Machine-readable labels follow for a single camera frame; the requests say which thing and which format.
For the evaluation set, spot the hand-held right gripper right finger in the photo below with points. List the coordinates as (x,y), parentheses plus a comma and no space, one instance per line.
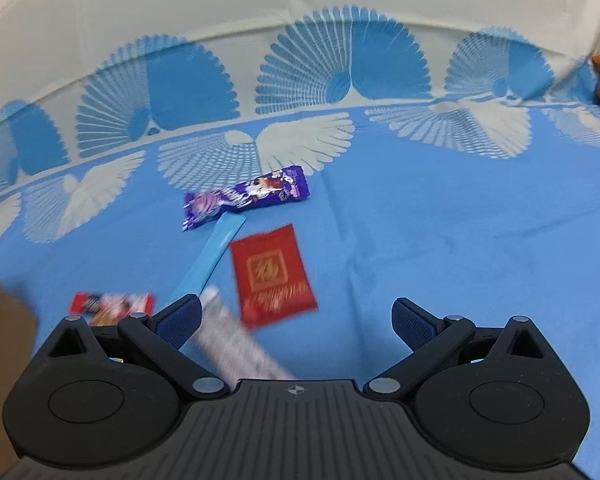
(412,325)

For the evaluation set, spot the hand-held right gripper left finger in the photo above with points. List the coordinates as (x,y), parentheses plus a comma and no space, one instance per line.
(177,322)

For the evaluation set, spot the silver snack bar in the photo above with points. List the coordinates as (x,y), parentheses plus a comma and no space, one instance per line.
(235,340)

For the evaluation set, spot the red white snack bar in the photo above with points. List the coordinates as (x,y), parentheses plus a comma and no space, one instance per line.
(115,302)

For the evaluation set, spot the blue stick packet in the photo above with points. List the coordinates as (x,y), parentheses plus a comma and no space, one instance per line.
(215,250)

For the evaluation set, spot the red square packet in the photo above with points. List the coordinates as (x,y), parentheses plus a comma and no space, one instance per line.
(272,275)

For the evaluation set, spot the purple candy bar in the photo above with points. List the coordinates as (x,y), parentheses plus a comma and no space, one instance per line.
(245,195)

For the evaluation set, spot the brown cardboard box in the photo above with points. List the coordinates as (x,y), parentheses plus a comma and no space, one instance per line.
(0,335)

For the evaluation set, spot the blue fan-print sheet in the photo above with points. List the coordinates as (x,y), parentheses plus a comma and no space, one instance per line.
(430,235)

